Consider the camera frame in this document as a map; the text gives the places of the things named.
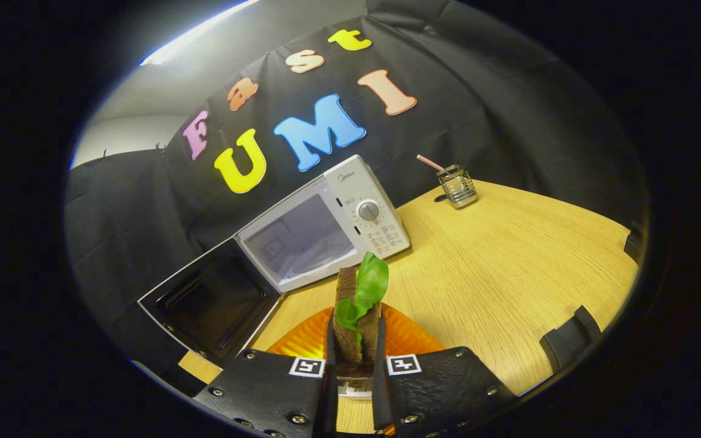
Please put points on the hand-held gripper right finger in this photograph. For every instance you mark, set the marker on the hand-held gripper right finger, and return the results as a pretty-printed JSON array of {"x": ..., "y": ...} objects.
[{"x": 380, "y": 401}]

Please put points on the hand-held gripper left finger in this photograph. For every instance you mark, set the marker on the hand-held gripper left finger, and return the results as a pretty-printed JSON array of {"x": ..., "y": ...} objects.
[{"x": 328, "y": 401}]

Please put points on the brown bread lettuce sandwich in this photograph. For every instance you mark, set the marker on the brown bread lettuce sandwich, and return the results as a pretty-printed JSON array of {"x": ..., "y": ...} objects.
[{"x": 344, "y": 328}]

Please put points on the white microwave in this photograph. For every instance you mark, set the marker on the white microwave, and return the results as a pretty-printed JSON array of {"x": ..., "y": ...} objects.
[{"x": 350, "y": 182}]

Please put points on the red striped straw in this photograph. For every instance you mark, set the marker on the red striped straw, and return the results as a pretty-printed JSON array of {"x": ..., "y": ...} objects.
[{"x": 429, "y": 162}]

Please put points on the black plastic bracket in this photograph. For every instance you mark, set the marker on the black plastic bracket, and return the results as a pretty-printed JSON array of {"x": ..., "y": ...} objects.
[
  {"x": 632, "y": 243},
  {"x": 560, "y": 347}
]

